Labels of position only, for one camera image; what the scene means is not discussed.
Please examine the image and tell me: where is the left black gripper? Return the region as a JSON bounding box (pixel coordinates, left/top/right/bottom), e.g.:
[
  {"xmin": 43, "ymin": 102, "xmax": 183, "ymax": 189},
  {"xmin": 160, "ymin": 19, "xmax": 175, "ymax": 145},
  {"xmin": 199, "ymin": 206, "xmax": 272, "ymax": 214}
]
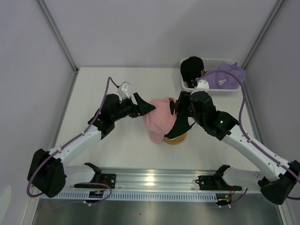
[{"xmin": 112, "ymin": 93, "xmax": 155, "ymax": 122}]

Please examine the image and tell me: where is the pink baseball cap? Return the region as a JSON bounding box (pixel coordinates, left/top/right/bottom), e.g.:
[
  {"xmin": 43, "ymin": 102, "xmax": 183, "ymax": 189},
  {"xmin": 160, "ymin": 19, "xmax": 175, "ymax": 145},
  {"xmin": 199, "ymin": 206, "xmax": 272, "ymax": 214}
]
[{"xmin": 143, "ymin": 97, "xmax": 177, "ymax": 143}]

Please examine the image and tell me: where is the dark green NY cap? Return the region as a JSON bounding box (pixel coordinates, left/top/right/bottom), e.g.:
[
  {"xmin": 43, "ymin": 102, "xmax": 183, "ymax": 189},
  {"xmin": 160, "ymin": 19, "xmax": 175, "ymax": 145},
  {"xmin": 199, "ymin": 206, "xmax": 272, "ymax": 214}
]
[{"xmin": 165, "ymin": 115, "xmax": 191, "ymax": 139}]

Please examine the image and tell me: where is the purple LA baseball cap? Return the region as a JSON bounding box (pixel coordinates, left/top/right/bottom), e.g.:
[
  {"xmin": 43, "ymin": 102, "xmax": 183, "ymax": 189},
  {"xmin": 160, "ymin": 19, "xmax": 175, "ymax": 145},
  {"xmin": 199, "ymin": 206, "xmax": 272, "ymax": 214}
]
[{"xmin": 202, "ymin": 62, "xmax": 247, "ymax": 90}]

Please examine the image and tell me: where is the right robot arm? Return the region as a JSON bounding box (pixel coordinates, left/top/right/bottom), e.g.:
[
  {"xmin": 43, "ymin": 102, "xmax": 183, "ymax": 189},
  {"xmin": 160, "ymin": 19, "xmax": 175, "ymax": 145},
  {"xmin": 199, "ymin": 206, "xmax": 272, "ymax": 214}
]
[{"xmin": 170, "ymin": 91, "xmax": 300, "ymax": 205}]

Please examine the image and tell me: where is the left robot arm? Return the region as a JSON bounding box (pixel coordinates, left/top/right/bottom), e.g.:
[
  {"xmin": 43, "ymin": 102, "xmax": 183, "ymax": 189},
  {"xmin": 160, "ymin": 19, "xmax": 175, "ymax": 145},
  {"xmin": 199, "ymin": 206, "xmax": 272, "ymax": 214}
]
[{"xmin": 27, "ymin": 93, "xmax": 155, "ymax": 198}]

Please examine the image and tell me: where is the wooden hat stand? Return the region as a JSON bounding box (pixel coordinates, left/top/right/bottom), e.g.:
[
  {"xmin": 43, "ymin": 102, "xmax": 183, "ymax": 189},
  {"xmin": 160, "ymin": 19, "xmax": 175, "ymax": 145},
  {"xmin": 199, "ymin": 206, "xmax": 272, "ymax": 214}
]
[{"xmin": 163, "ymin": 132, "xmax": 188, "ymax": 145}]

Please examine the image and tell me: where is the black gold-logo cap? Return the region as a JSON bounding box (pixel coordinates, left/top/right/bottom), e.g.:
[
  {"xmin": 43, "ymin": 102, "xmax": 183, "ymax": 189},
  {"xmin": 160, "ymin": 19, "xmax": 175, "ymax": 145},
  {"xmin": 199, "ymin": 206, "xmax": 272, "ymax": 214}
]
[{"xmin": 180, "ymin": 56, "xmax": 206, "ymax": 88}]

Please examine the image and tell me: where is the white plastic basket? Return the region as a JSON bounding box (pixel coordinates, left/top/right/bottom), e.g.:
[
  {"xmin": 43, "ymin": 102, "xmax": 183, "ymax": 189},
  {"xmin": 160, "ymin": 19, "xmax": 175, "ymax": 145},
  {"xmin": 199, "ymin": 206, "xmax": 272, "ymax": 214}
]
[{"xmin": 180, "ymin": 57, "xmax": 242, "ymax": 96}]

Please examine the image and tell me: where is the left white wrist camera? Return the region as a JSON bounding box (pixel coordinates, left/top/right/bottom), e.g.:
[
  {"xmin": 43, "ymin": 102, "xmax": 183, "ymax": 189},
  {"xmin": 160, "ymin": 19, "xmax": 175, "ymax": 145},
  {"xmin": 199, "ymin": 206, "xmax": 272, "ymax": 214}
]
[{"xmin": 117, "ymin": 82, "xmax": 130, "ymax": 100}]

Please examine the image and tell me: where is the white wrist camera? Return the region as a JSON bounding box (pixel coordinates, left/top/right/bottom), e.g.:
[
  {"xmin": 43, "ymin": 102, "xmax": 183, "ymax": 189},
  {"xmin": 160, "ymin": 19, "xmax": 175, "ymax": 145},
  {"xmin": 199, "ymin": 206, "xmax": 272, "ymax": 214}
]
[
  {"xmin": 196, "ymin": 79, "xmax": 210, "ymax": 90},
  {"xmin": 117, "ymin": 82, "xmax": 130, "ymax": 100}
]

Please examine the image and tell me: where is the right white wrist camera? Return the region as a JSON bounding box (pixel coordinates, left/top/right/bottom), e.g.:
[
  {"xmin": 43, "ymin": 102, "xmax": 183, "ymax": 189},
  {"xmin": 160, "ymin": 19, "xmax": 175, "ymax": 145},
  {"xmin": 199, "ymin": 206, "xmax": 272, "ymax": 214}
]
[{"xmin": 196, "ymin": 79, "xmax": 210, "ymax": 90}]

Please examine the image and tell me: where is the aluminium mounting rail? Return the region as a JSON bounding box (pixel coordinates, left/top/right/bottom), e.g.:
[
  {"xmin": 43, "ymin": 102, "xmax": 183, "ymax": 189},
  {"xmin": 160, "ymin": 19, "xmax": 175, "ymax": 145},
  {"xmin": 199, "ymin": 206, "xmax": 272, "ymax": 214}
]
[{"xmin": 63, "ymin": 165, "xmax": 287, "ymax": 194}]

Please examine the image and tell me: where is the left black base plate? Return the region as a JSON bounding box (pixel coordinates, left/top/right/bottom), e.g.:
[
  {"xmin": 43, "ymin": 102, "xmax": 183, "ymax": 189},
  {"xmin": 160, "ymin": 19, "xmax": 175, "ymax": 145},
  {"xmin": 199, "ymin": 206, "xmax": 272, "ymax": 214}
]
[{"xmin": 100, "ymin": 173, "xmax": 117, "ymax": 189}]

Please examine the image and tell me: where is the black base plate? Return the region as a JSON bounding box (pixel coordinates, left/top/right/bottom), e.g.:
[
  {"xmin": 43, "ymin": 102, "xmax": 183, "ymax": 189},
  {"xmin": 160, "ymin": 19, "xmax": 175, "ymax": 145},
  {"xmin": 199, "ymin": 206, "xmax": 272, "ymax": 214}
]
[
  {"xmin": 100, "ymin": 173, "xmax": 117, "ymax": 189},
  {"xmin": 195, "ymin": 175, "xmax": 242, "ymax": 191}
]

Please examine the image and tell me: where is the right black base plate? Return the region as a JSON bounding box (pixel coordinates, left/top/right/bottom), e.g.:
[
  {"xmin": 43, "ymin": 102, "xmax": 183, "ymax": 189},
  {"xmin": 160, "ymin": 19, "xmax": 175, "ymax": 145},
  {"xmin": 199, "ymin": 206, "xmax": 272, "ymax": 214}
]
[{"xmin": 195, "ymin": 175, "xmax": 242, "ymax": 191}]

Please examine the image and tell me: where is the white slotted cable duct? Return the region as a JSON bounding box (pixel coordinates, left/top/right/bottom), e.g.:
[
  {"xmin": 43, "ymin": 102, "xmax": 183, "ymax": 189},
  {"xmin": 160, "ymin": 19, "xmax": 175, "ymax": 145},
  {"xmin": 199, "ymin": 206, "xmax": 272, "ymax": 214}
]
[{"xmin": 53, "ymin": 190, "xmax": 232, "ymax": 203}]

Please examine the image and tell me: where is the right aluminium corner post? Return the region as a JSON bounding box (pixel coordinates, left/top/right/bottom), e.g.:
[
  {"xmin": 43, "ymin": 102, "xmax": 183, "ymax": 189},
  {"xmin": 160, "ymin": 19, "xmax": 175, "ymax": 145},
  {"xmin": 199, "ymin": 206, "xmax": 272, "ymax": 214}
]
[{"xmin": 241, "ymin": 0, "xmax": 286, "ymax": 69}]

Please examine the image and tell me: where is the aluminium corner post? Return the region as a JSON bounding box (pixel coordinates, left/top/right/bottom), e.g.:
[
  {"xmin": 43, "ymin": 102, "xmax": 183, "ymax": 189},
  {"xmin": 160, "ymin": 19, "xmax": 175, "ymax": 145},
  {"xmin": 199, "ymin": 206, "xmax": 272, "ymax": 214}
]
[
  {"xmin": 241, "ymin": 0, "xmax": 286, "ymax": 69},
  {"xmin": 35, "ymin": 0, "xmax": 79, "ymax": 74}
]

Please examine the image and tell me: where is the left aluminium corner post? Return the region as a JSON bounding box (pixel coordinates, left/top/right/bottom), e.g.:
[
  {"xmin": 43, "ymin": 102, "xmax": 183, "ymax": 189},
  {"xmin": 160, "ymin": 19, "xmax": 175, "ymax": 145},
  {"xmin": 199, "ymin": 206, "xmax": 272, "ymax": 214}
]
[{"xmin": 35, "ymin": 0, "xmax": 79, "ymax": 74}]

